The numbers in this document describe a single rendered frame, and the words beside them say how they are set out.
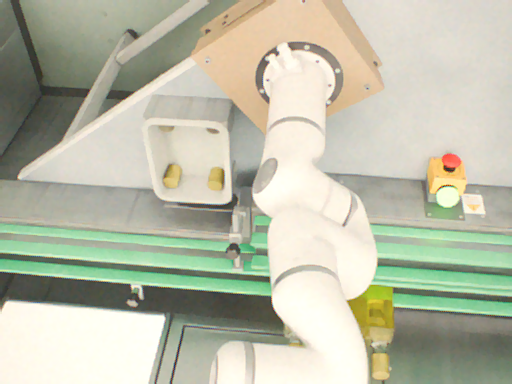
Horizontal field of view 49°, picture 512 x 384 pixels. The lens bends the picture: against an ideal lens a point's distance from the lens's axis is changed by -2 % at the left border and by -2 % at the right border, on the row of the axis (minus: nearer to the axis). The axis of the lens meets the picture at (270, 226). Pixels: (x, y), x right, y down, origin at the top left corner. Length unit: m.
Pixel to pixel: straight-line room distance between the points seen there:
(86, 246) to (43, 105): 0.92
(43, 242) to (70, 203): 0.12
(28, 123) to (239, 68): 1.18
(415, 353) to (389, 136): 0.51
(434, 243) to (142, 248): 0.64
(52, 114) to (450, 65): 1.40
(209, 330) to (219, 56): 0.64
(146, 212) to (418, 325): 0.71
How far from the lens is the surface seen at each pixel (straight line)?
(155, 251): 1.29
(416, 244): 1.20
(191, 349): 1.33
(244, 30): 0.98
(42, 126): 2.06
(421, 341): 1.42
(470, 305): 1.35
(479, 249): 1.23
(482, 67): 1.16
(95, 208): 1.39
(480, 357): 1.43
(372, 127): 1.21
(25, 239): 1.40
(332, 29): 0.97
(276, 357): 0.63
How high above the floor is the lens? 1.71
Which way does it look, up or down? 42 degrees down
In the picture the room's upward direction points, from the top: 172 degrees counter-clockwise
